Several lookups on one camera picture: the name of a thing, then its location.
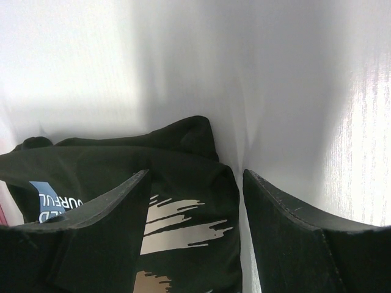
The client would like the pink folded t shirt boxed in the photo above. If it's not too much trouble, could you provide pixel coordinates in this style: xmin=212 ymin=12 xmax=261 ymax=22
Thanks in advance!
xmin=0 ymin=181 xmax=8 ymax=226

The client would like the black t shirt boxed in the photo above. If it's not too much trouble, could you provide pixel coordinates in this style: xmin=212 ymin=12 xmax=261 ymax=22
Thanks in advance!
xmin=1 ymin=116 xmax=242 ymax=292

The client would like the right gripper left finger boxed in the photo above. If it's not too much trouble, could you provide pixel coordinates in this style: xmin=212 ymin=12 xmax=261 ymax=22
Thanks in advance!
xmin=1 ymin=170 xmax=151 ymax=292

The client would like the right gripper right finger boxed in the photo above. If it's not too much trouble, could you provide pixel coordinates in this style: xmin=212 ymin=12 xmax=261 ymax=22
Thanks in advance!
xmin=243 ymin=170 xmax=390 ymax=292

